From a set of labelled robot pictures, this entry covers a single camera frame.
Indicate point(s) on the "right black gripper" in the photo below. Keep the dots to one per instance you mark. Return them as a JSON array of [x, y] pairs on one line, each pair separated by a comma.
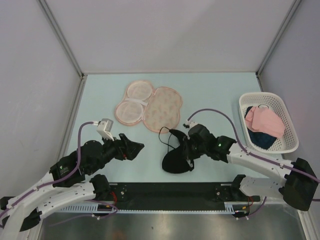
[[187, 141]]

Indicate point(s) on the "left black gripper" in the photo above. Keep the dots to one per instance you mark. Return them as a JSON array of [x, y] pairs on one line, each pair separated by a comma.
[[126, 149]]

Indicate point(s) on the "black bra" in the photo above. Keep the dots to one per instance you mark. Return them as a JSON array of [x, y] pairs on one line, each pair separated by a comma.
[[175, 161]]

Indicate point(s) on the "pink patterned laundry bag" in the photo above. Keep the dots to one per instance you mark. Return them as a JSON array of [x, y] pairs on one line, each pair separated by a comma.
[[154, 107]]

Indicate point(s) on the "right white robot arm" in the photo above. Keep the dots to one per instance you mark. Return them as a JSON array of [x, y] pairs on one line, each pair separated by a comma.
[[293, 181]]

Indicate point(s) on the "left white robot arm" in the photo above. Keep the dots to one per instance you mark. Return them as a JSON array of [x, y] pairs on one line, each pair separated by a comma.
[[72, 179]]

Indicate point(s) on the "dark blue garment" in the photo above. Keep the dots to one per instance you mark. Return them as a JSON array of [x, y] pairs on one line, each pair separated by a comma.
[[261, 140]]

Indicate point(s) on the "pink garment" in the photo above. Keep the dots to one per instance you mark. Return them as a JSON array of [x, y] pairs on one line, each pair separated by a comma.
[[264, 120]]

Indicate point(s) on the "white plastic basket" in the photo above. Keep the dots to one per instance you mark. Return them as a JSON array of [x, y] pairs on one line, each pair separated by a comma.
[[289, 142]]

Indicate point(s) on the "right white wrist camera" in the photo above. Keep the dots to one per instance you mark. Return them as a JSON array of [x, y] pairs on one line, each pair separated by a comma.
[[189, 124]]

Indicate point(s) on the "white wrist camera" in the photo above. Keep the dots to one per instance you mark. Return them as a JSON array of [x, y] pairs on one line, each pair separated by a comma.
[[104, 128], [189, 124]]

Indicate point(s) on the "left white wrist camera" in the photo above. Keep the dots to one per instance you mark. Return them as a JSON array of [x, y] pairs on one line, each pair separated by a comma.
[[104, 128]]

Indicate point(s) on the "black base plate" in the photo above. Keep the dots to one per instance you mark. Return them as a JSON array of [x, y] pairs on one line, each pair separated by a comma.
[[174, 196]]

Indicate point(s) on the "white slotted cable duct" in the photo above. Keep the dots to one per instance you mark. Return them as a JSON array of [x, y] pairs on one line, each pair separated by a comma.
[[88, 208]]

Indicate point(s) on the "left aluminium corner post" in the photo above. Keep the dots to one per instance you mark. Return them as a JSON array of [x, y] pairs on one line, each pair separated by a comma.
[[52, 21]]

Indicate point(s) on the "aluminium corner post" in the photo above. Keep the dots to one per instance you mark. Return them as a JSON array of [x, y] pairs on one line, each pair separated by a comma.
[[280, 32], [52, 21]]

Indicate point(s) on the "right aluminium corner post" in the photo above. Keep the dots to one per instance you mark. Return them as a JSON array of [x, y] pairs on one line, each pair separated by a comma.
[[280, 32]]

